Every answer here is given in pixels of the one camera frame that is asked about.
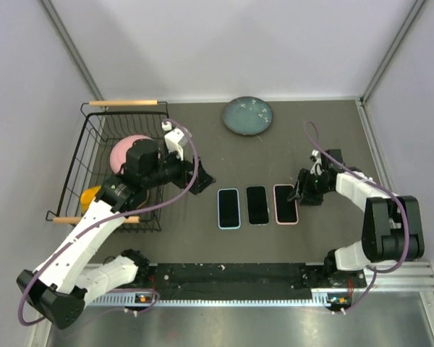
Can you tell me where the yellow cup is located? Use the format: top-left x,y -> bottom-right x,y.
80,186 -> 101,215

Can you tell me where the black phone dark screen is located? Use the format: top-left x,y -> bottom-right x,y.
218,189 -> 240,228

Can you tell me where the black wire basket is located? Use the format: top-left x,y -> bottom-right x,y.
46,101 -> 169,226

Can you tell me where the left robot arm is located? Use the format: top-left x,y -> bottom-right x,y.
17,129 -> 203,329

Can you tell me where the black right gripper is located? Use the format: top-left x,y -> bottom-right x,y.
289,168 -> 332,205

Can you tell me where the teal ceramic floral plate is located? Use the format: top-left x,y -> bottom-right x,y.
222,96 -> 273,136

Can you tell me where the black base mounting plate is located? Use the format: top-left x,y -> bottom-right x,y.
128,263 -> 350,289

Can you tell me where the teal phone dark screen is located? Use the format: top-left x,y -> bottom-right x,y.
246,186 -> 269,226

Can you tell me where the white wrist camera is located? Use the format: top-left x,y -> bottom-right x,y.
310,150 -> 323,176
161,121 -> 192,161

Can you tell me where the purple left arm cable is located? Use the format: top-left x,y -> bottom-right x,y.
17,118 -> 200,327

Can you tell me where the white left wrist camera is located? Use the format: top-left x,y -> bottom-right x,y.
161,121 -> 192,161

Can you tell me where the pink phone case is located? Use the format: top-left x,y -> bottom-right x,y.
273,184 -> 299,226

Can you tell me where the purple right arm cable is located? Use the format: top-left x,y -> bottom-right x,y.
302,120 -> 410,315

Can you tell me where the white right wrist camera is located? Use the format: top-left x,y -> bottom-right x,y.
310,150 -> 323,176

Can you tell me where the pink round plate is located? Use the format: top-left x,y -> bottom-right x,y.
109,134 -> 150,174

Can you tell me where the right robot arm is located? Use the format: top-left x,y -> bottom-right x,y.
288,149 -> 425,286

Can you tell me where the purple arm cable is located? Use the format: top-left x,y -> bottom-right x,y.
17,118 -> 200,327
302,120 -> 410,315

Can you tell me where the light blue phone case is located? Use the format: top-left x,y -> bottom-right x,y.
216,187 -> 242,231

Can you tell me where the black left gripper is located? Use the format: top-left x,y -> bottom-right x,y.
143,145 -> 215,194

